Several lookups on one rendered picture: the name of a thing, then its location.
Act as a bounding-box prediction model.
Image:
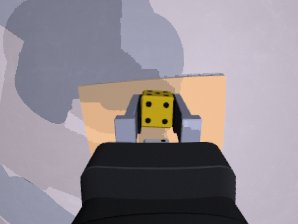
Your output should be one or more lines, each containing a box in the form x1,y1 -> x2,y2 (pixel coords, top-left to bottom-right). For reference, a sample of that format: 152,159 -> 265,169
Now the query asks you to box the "peach flat mat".
78,75 -> 226,157

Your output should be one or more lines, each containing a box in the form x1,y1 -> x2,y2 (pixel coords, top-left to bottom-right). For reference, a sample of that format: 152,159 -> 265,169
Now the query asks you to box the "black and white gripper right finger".
172,94 -> 202,142

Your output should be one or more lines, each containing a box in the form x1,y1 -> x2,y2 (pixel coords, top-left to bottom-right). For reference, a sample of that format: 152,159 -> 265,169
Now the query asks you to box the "yellow die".
141,90 -> 174,128

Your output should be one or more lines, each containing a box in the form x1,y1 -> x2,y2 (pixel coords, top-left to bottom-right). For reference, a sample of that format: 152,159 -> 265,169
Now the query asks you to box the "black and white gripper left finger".
114,94 -> 142,142

